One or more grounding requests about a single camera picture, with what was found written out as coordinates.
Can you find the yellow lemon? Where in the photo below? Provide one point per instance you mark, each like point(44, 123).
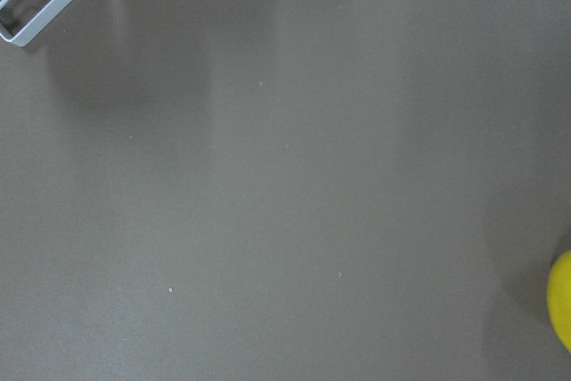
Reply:
point(558, 298)

